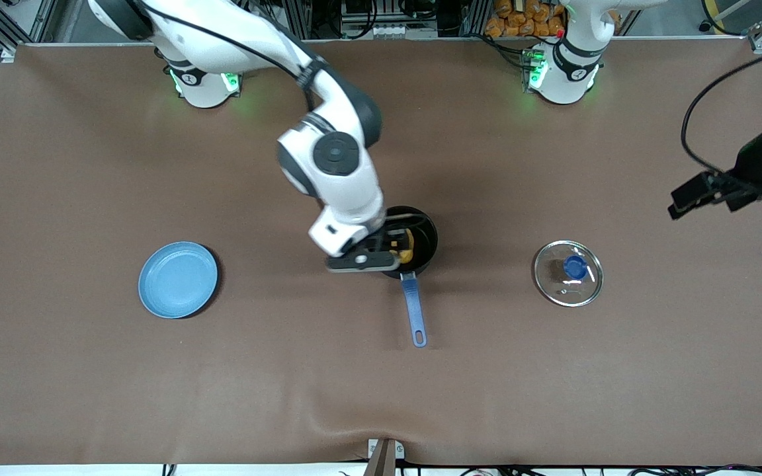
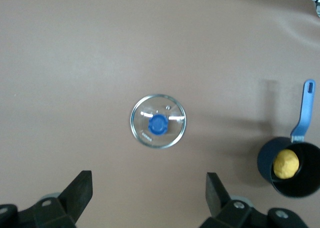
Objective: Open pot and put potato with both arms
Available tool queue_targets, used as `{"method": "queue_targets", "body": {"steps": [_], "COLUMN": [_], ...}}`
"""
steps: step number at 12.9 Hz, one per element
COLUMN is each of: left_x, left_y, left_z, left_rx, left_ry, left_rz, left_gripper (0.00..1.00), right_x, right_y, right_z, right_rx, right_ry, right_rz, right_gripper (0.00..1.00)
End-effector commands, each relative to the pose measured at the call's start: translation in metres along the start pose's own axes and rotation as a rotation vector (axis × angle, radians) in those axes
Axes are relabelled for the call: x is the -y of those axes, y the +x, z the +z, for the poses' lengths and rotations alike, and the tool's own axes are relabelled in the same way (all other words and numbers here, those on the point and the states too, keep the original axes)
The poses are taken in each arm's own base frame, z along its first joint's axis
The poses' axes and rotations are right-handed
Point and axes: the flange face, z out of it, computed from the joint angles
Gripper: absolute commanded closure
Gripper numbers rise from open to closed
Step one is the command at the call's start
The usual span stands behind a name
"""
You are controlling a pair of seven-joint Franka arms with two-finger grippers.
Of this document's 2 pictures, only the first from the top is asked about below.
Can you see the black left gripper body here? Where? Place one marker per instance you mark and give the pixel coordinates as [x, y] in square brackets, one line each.
[753, 160]

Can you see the yellow potato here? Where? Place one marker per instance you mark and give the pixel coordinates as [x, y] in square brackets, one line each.
[407, 253]

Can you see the glass lid with blue knob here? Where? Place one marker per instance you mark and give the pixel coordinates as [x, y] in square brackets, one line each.
[575, 268]

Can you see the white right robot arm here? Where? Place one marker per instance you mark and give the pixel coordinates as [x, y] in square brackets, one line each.
[328, 152]

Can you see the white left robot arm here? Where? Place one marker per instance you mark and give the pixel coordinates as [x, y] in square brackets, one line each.
[566, 73]

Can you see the blue round plate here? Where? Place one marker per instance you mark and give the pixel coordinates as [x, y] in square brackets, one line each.
[176, 281]

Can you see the black electronics rack unit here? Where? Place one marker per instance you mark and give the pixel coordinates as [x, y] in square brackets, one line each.
[387, 30]

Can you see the brown table mat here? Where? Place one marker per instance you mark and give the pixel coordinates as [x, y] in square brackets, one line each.
[553, 383]

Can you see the bag of orange toy food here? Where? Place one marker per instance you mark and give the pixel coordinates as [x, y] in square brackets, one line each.
[520, 20]

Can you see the metal clamp bracket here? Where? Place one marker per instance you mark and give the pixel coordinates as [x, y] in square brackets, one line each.
[384, 459]

